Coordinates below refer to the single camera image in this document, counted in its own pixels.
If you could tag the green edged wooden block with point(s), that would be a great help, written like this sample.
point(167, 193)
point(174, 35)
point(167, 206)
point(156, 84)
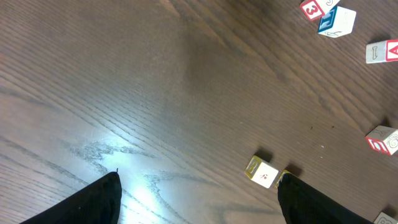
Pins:
point(279, 179)

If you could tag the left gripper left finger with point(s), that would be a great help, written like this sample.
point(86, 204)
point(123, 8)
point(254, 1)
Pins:
point(97, 203)

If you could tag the red number three block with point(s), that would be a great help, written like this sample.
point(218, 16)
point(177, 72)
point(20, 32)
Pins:
point(314, 9)

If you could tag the yellow edged bug block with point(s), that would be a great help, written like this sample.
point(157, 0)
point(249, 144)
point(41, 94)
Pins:
point(261, 172)

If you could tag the plain cream wooden block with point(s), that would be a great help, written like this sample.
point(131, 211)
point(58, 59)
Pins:
point(383, 218)

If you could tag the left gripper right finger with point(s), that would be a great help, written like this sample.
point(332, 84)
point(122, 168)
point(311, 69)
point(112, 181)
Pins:
point(302, 204)

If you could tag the red spiral wooden block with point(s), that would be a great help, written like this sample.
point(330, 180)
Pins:
point(383, 139)

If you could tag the red letter A block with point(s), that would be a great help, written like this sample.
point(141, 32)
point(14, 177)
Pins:
point(380, 52)

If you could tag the blue letter white block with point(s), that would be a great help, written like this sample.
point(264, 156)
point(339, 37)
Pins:
point(339, 21)

